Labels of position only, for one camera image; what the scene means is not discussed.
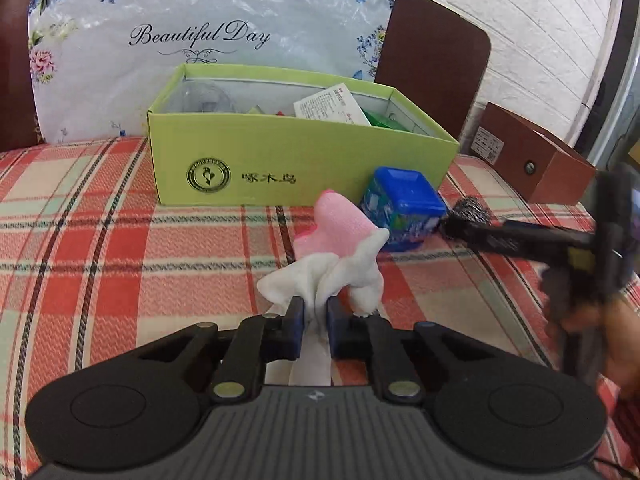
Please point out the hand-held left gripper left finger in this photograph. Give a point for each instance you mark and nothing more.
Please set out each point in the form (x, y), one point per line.
(296, 327)

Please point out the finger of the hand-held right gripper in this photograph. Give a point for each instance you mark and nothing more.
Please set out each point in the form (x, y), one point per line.
(500, 237)

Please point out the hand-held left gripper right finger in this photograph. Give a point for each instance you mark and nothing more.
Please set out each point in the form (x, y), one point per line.
(334, 329)

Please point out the steel wool scrubber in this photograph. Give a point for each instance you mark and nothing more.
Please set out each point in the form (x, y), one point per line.
(470, 207)

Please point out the pink and white cloth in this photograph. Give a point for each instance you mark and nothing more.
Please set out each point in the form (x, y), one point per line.
(345, 225)

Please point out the dark green square box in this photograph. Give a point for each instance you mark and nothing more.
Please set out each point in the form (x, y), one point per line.
(385, 119)

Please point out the large green cardboard box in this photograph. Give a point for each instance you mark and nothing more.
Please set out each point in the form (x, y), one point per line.
(325, 160)

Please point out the white medicine box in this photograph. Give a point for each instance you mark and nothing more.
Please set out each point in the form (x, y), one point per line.
(330, 105)

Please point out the person's right hand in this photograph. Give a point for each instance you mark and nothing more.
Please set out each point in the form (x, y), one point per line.
(622, 345)

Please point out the brown cardboard box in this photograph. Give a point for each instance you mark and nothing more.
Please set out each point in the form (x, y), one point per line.
(550, 170)

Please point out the blue lidded container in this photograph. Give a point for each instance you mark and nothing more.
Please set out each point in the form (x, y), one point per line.
(400, 195)

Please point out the brown headboard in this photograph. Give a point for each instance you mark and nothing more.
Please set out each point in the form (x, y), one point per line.
(430, 60)

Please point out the red plaid bed sheet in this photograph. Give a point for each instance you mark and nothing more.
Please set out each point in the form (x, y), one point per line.
(100, 260)

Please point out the floral print pillow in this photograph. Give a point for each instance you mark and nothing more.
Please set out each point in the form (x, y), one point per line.
(200, 0)

